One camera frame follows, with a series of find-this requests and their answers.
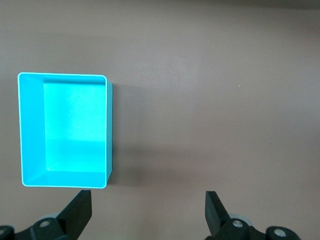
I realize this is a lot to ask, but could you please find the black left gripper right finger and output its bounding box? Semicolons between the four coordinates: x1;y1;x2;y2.
204;191;301;240

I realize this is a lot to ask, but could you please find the turquoise plastic storage box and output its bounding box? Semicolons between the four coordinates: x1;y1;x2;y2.
17;72;114;189

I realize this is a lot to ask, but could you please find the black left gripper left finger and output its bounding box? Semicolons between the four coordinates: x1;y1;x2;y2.
0;189;93;240

